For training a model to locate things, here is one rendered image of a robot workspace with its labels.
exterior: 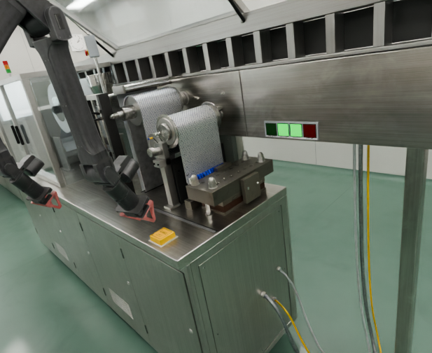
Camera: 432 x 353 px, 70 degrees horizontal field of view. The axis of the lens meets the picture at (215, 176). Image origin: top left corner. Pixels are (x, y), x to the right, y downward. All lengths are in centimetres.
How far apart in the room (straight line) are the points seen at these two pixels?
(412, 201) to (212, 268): 81
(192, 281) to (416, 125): 89
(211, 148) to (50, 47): 82
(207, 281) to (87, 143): 67
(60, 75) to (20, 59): 600
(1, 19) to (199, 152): 86
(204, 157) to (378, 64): 76
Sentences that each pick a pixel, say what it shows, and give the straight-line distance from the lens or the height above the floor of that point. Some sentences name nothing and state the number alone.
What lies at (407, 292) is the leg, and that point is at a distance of 165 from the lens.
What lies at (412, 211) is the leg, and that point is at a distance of 143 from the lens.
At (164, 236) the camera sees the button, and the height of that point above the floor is 92.
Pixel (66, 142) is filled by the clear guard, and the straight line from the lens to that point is 218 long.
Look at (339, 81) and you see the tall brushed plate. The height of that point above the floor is 136.
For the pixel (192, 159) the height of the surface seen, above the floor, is 111.
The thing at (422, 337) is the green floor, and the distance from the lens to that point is 210.
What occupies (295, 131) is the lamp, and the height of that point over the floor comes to 118.
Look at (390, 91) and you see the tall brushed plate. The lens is 113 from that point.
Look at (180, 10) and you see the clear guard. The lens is 159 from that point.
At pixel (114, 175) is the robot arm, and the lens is 90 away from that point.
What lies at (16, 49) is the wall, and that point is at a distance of 685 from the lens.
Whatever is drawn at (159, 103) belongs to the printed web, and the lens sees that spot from 153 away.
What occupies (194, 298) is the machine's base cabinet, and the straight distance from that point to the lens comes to 119.
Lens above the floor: 150
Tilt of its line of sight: 20 degrees down
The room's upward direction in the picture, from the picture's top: 10 degrees counter-clockwise
